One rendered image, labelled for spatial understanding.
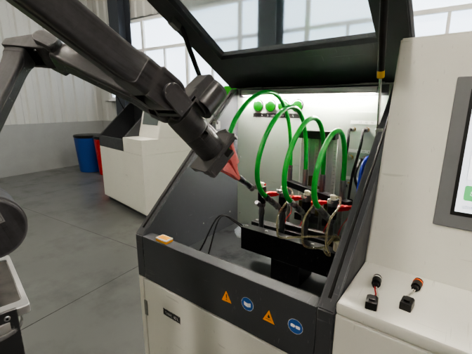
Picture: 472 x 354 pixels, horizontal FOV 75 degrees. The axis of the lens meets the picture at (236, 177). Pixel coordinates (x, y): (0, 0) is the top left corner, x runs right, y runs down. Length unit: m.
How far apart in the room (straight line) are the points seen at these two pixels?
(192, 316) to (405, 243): 0.65
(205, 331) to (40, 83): 7.10
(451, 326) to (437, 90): 0.52
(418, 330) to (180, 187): 0.83
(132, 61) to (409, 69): 0.68
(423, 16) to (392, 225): 4.23
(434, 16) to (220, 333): 4.55
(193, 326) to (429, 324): 0.65
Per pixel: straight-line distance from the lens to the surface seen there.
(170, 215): 1.16
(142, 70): 0.53
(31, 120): 7.62
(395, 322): 0.71
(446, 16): 4.93
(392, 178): 0.88
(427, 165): 0.88
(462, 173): 0.87
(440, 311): 0.78
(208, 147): 0.60
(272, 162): 1.31
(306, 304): 0.76
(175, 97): 0.55
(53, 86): 7.86
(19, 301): 0.71
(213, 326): 1.00
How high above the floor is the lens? 1.38
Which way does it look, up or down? 13 degrees down
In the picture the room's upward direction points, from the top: straight up
